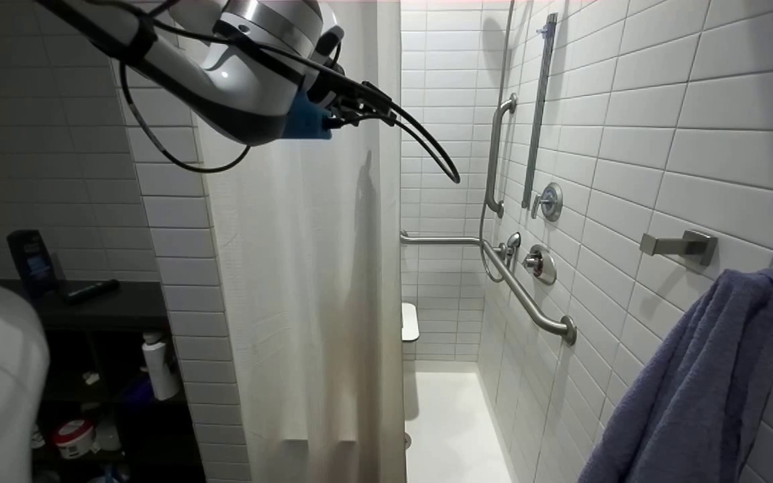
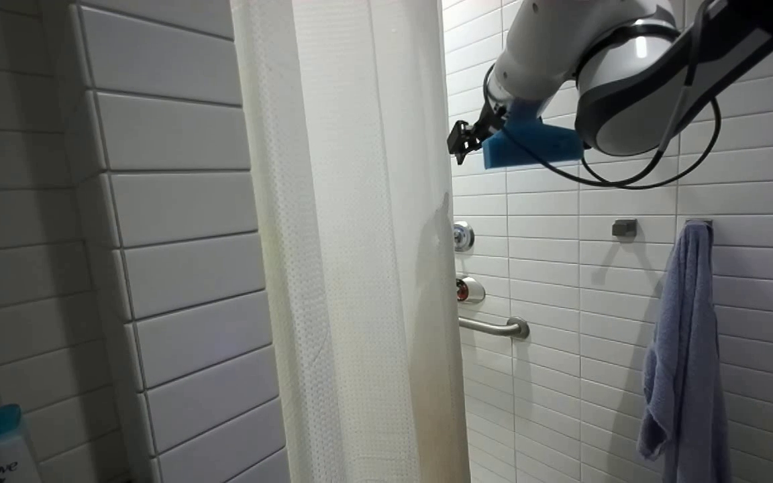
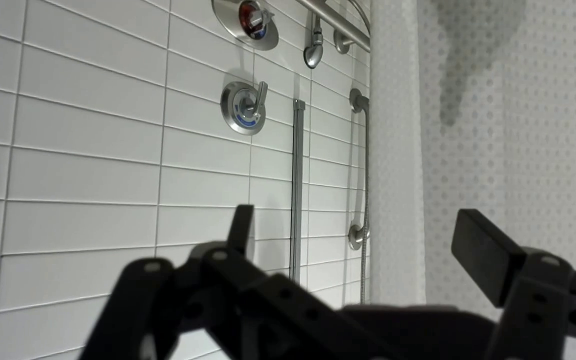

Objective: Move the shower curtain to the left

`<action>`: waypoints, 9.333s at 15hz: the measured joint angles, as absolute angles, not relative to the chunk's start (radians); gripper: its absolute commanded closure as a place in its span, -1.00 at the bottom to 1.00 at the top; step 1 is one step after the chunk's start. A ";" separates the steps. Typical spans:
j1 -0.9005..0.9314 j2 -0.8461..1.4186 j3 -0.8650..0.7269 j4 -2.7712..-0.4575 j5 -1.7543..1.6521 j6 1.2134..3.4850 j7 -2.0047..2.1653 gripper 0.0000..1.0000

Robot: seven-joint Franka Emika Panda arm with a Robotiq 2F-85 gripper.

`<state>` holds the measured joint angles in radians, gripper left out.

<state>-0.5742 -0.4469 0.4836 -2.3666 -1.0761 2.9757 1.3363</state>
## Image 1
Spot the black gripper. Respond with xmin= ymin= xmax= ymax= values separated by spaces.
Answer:
xmin=317 ymin=69 xmax=400 ymax=128

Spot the white shower curtain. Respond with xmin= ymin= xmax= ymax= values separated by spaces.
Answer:
xmin=192 ymin=0 xmax=408 ymax=483

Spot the chrome shower slide bar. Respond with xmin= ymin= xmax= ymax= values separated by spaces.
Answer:
xmin=521 ymin=12 xmax=561 ymax=213

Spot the chrome hand shower head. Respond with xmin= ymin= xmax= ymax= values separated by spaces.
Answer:
xmin=495 ymin=229 xmax=526 ymax=272

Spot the short chrome grab bar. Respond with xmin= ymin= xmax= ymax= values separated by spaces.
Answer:
xmin=484 ymin=95 xmax=521 ymax=220

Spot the white soap dispenser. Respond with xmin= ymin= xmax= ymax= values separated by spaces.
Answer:
xmin=400 ymin=301 xmax=424 ymax=347

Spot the round chrome valve red mark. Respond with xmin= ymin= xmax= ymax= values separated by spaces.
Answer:
xmin=521 ymin=241 xmax=561 ymax=287

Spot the long chrome corner grab bar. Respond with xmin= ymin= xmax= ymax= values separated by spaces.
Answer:
xmin=400 ymin=234 xmax=581 ymax=350

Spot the black shelf unit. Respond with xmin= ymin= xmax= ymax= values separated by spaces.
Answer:
xmin=0 ymin=276 xmax=207 ymax=483

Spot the white plastic bottle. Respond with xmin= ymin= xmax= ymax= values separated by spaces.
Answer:
xmin=141 ymin=331 xmax=182 ymax=402

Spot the black remote control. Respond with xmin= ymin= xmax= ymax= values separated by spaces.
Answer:
xmin=62 ymin=276 xmax=123 ymax=307

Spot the blue hanging towel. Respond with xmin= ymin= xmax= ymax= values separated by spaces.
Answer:
xmin=578 ymin=266 xmax=773 ymax=483

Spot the white jar red band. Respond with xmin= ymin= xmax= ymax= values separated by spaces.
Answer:
xmin=51 ymin=417 xmax=99 ymax=464

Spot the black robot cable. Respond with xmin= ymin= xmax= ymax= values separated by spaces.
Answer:
xmin=35 ymin=0 xmax=464 ymax=189

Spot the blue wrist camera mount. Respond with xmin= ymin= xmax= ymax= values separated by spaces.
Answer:
xmin=282 ymin=88 xmax=337 ymax=143

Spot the chrome shower head rail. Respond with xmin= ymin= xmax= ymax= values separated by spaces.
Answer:
xmin=476 ymin=0 xmax=521 ymax=284

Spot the round chrome valve lever handle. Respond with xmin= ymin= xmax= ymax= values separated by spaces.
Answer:
xmin=529 ymin=181 xmax=566 ymax=225

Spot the square metal wall hook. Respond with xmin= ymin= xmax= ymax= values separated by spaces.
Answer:
xmin=640 ymin=229 xmax=723 ymax=272

